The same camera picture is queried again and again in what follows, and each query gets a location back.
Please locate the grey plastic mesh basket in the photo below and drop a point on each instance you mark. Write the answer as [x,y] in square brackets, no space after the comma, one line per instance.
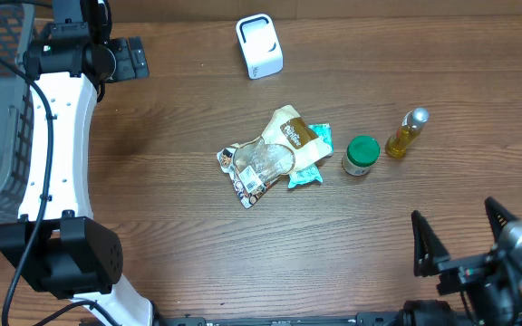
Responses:
[16,110]

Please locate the yellow dish soap bottle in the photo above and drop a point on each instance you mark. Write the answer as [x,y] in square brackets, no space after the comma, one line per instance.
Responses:
[410,129]

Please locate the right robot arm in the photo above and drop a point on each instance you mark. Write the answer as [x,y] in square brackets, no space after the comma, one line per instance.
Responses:
[482,310]

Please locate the brown and white snack bag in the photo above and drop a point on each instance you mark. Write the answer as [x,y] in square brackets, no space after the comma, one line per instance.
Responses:
[287,145]

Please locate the green lid seasoning jar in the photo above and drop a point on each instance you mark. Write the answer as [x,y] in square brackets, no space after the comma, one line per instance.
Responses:
[360,155]

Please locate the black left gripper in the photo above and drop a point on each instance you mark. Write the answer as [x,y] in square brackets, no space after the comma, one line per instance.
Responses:
[130,58]

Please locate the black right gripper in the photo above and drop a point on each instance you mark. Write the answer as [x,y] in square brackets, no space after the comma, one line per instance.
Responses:
[459,273]

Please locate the green white tissue pack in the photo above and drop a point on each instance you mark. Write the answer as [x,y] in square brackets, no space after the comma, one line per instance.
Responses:
[324,132]

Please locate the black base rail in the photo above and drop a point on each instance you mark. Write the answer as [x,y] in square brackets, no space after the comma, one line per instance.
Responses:
[360,319]

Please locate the white barcode scanner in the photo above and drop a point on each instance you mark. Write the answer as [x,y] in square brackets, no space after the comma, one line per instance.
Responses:
[259,46]

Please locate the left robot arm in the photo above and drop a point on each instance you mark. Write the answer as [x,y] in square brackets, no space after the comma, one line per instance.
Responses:
[55,245]

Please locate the teal snack packet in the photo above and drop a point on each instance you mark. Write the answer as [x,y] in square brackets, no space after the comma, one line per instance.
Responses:
[305,176]

